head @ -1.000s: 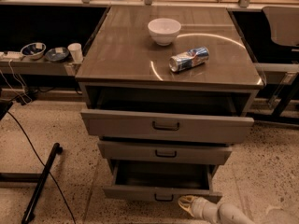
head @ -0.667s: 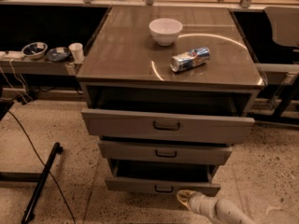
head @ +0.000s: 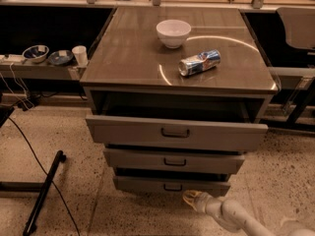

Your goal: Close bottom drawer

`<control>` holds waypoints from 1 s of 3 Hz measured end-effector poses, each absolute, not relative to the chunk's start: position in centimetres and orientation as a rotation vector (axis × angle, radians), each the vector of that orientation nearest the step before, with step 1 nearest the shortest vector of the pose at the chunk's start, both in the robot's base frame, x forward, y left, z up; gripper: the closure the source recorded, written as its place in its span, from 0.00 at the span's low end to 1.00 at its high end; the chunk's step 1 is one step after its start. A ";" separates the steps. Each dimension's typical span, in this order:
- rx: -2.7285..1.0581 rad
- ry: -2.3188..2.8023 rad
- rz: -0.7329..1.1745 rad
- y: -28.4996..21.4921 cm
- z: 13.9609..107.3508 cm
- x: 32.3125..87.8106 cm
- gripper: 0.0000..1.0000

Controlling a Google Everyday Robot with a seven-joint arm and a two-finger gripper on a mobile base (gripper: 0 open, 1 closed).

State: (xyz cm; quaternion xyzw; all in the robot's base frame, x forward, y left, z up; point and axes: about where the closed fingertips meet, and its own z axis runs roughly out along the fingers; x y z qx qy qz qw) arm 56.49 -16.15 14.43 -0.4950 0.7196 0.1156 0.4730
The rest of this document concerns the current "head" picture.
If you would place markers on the grey chair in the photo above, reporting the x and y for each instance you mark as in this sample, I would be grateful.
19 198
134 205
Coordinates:
299 27

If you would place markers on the grey top drawer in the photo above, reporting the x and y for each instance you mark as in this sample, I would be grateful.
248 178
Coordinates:
169 133

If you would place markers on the dark blue plate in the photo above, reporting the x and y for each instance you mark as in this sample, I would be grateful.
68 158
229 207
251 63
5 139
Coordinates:
60 58

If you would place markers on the grey side shelf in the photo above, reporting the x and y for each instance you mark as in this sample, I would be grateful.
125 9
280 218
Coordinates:
42 71

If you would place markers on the grey drawer cabinet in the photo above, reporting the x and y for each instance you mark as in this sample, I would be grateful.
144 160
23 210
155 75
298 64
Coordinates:
133 74

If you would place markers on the white power strip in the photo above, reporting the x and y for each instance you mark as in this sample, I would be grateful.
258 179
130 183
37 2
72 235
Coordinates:
12 58

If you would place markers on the grey middle drawer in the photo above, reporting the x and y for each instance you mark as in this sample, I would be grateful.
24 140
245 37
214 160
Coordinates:
173 161

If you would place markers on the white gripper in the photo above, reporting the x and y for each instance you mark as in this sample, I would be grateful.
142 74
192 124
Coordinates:
206 203

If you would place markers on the grey bottom drawer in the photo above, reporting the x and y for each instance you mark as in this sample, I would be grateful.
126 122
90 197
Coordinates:
160 181

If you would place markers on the white bowl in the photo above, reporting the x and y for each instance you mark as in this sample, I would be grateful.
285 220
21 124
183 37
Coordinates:
173 33

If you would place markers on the white paper cup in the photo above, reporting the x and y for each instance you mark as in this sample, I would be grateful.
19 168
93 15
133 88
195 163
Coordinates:
80 53

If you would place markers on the grey drawer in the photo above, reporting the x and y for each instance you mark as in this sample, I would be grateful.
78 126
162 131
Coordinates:
169 133
173 161
160 181

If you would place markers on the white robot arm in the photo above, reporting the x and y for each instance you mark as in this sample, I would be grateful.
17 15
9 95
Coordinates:
229 214

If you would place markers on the crushed blue silver can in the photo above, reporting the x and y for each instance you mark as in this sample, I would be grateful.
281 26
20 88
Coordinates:
199 63

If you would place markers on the black metal stand leg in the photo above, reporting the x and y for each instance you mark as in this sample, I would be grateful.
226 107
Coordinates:
31 223

